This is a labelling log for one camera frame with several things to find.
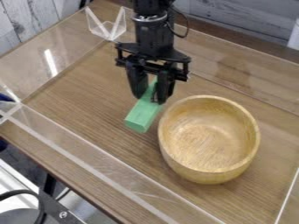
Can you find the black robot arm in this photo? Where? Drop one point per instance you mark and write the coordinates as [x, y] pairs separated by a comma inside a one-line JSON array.
[[155, 7]]

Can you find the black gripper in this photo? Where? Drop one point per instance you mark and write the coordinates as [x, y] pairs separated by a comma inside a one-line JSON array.
[[152, 55]]

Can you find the green rectangular block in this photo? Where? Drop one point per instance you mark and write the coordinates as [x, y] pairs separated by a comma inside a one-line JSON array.
[[143, 113]]

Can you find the clear acrylic enclosure wall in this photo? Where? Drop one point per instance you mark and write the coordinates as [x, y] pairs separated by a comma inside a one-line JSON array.
[[67, 125]]

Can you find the black table leg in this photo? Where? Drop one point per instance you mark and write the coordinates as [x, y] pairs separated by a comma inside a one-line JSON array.
[[50, 184]]

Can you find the black metal bracket with screw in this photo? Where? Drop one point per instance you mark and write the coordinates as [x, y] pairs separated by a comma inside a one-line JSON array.
[[55, 213]]

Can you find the blue object at left edge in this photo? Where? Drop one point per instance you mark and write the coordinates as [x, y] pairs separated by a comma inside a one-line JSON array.
[[6, 98]]

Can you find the wooden brown bowl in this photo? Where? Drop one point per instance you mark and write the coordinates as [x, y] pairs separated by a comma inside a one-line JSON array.
[[209, 138]]

